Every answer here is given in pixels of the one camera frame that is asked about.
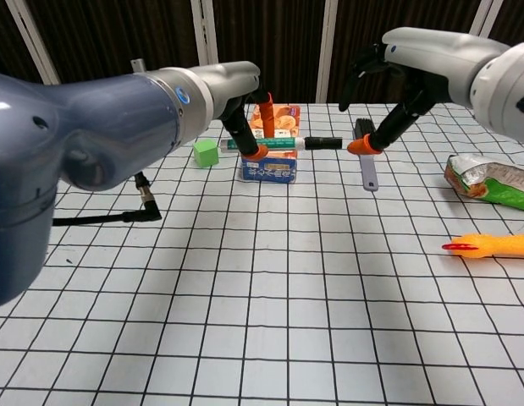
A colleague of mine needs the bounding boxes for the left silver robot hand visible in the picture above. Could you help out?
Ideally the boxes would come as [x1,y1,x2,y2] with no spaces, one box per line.
[208,61,274,162]

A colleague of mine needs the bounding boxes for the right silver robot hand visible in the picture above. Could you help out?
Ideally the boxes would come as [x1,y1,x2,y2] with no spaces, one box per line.
[338,27,510,156]

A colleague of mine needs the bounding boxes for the green white marker pen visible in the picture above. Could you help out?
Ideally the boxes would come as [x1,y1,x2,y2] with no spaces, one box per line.
[225,135,307,153]

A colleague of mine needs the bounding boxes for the black marker cap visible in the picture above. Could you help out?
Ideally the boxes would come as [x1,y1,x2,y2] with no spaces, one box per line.
[303,135,344,151]

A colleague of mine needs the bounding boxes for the green cube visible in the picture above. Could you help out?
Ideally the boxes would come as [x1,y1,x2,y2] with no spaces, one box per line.
[192,138,219,169]

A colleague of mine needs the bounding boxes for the orange biscuit box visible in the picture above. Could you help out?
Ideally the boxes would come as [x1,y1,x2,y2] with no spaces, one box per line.
[239,103,303,185]

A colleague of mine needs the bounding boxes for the grey brush black bristles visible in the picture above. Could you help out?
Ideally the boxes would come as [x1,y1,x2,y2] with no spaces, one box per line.
[353,118,380,193]

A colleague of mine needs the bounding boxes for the green silver snack bag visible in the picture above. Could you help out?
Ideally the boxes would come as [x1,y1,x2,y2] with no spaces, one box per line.
[444,153,524,212]

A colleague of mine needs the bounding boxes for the yellow rubber chicken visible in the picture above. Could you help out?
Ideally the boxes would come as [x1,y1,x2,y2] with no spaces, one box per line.
[441,233,524,259]

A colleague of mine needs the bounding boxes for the white checked tablecloth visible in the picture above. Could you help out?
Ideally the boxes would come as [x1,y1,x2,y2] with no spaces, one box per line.
[0,101,524,406]

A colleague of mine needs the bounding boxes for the white partition frame post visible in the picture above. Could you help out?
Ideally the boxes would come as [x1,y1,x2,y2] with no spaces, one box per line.
[315,0,352,104]
[467,0,506,37]
[5,0,62,85]
[189,0,221,69]

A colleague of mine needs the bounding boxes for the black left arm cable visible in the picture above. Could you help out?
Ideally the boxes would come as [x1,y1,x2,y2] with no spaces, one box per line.
[52,172,163,228]

